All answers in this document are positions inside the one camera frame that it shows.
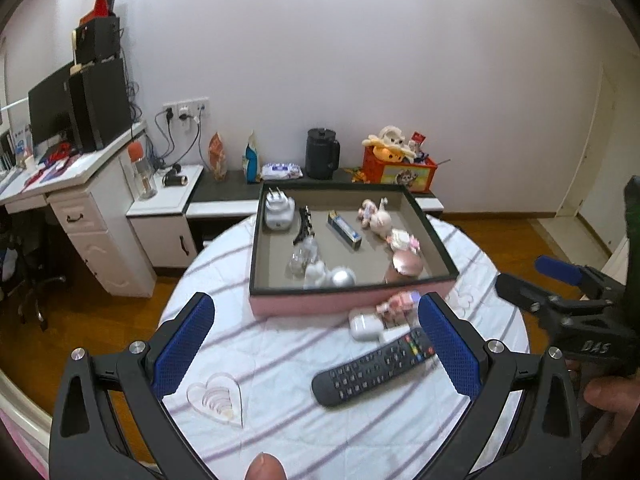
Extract pink pastel brick figure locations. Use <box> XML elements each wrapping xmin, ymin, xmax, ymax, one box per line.
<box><xmin>375</xmin><ymin>290</ymin><xmax>421</xmax><ymax>325</ymax></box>

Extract black white tv stand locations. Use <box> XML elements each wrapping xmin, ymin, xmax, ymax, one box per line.
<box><xmin>184</xmin><ymin>167</ymin><xmax>445</xmax><ymax>241</ymax></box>

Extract white rabbit figurine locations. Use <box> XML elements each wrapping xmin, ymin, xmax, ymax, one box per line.
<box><xmin>304</xmin><ymin>260</ymin><xmax>356</xmax><ymax>289</ymax></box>

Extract black hair clip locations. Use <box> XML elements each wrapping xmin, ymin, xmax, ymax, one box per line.
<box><xmin>293</xmin><ymin>206</ymin><xmax>314</xmax><ymax>246</ymax></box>

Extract pink black storage box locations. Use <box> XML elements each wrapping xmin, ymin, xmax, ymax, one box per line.
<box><xmin>250</xmin><ymin>181</ymin><xmax>459</xmax><ymax>316</ymax></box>

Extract wall power outlet strip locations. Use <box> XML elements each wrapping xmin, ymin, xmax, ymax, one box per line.
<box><xmin>162</xmin><ymin>98</ymin><xmax>210</xmax><ymax>118</ymax></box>

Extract black tv remote control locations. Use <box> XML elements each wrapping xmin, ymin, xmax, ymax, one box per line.
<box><xmin>311</xmin><ymin>327</ymin><xmax>436</xmax><ymax>408</ymax></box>

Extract white desk with drawers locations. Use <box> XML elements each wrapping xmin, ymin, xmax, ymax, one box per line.
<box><xmin>1</xmin><ymin>120</ymin><xmax>156</xmax><ymax>298</ymax></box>

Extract water bottle orange cap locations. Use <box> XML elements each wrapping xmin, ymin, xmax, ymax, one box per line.
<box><xmin>127</xmin><ymin>141</ymin><xmax>157</xmax><ymax>200</ymax></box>

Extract white earbuds case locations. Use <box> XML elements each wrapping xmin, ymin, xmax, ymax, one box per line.
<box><xmin>348</xmin><ymin>310</ymin><xmax>385</xmax><ymax>341</ymax></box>

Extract white low side cabinet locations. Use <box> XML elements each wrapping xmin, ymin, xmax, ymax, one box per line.
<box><xmin>126</xmin><ymin>165</ymin><xmax>203</xmax><ymax>269</ymax></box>

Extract black cylindrical appliance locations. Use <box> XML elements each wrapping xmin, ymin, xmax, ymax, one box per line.
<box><xmin>305</xmin><ymin>128</ymin><xmax>341</xmax><ymax>180</ymax></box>

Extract red toy crate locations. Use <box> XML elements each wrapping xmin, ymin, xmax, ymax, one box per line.
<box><xmin>361</xmin><ymin>146</ymin><xmax>438</xmax><ymax>194</ymax></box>

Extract yellow white plush toys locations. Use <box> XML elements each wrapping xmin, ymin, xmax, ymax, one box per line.
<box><xmin>361</xmin><ymin>126</ymin><xmax>416</xmax><ymax>162</ymax></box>

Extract pink pig figurine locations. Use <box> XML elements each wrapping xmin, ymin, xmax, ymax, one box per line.
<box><xmin>357</xmin><ymin>197</ymin><xmax>393</xmax><ymax>238</ymax></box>

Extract clear heart acrylic piece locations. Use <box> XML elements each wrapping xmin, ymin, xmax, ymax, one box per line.
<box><xmin>288</xmin><ymin>236</ymin><xmax>320</xmax><ymax>278</ymax></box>

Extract small toothpaste box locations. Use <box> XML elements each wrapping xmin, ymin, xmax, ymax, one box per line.
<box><xmin>328</xmin><ymin>210</ymin><xmax>362</xmax><ymax>250</ymax></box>

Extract wet wipes pack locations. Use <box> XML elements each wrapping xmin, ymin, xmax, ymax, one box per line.
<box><xmin>260</xmin><ymin>162</ymin><xmax>304</xmax><ymax>181</ymax></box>

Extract black computer tower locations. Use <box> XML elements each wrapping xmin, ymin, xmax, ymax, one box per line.
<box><xmin>67</xmin><ymin>58</ymin><xmax>132</xmax><ymax>153</ymax></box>

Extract black speaker box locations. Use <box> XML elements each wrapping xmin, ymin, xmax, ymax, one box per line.
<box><xmin>73</xmin><ymin>16</ymin><xmax>120</xmax><ymax>65</ymax></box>

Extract blue white snack bag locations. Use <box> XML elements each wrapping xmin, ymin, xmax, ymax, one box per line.
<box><xmin>242</xmin><ymin>132</ymin><xmax>262</xmax><ymax>183</ymax></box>

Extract person right hand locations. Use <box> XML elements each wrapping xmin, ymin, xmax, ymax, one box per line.
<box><xmin>584</xmin><ymin>377</ymin><xmax>640</xmax><ymax>456</ymax></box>

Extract clear heart acrylic coaster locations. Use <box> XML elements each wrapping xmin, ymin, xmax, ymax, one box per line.
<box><xmin>186</xmin><ymin>373</ymin><xmax>244</xmax><ymax>428</ymax></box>

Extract white pink brick figure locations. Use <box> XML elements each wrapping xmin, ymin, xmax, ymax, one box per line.
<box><xmin>386</xmin><ymin>229</ymin><xmax>421</xmax><ymax>254</ymax></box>

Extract orange snack bag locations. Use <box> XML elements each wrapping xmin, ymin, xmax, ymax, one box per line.
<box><xmin>208</xmin><ymin>132</ymin><xmax>228</xmax><ymax>181</ymax></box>

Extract black computer monitor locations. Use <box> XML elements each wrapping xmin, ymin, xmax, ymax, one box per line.
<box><xmin>28</xmin><ymin>62</ymin><xmax>73</xmax><ymax>146</ymax></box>

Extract white striped quilted tablecloth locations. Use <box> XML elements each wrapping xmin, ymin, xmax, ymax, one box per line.
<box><xmin>156</xmin><ymin>211</ymin><xmax>532</xmax><ymax>480</ymax></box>

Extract rose gold round tin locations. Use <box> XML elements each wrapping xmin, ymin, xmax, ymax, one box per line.
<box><xmin>384</xmin><ymin>249</ymin><xmax>430</xmax><ymax>284</ymax></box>

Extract white phone charger block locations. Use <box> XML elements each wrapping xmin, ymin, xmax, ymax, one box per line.
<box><xmin>378</xmin><ymin>324</ymin><xmax>411</xmax><ymax>344</ymax></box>

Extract black office chair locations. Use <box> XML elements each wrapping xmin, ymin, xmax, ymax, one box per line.
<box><xmin>1</xmin><ymin>211</ymin><xmax>70</xmax><ymax>332</ymax></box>

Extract person left hand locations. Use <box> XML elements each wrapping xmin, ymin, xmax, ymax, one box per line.
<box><xmin>244</xmin><ymin>453</ymin><xmax>286</xmax><ymax>480</ymax></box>

